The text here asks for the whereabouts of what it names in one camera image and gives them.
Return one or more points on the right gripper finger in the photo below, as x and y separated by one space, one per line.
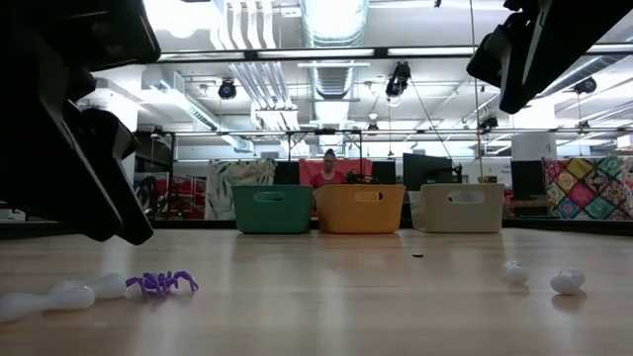
504 49
559 44

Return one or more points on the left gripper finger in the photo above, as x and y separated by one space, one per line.
84 198
123 198

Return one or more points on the yellow-orange plastic bin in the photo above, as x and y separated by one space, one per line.
358 217

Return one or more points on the black background robot arm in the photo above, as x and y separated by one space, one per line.
148 195

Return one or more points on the black spot lamp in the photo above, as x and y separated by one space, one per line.
227 89
489 121
586 85

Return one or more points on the black metal rack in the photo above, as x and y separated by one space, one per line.
170 163

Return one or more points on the red storage shelf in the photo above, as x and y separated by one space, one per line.
193 198

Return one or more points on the white plastic bone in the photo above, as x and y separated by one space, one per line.
514 273
568 281
47 301
99 286

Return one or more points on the purple plastic spider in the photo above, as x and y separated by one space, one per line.
160 283

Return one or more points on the white cylindrical column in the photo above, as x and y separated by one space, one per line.
534 146

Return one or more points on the leaf print cloth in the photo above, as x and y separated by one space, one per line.
237 178

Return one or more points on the black monitor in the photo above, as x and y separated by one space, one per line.
526 178
287 173
425 170
384 172

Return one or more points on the colourful patchwork quilt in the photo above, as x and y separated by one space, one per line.
588 188

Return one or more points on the teal plastic bin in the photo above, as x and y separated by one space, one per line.
272 212

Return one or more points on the light grey plastic bin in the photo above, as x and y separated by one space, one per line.
460 217

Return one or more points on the red cloth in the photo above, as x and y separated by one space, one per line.
356 167

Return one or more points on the person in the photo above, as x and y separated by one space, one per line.
329 175

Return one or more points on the silver ventilation duct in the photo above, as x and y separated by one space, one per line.
336 25
569 74

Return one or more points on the black hanging camera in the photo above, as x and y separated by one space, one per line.
398 79

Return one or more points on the black aluminium table frame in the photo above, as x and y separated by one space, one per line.
569 226

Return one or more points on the black overhead frame beam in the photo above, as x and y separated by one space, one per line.
321 53

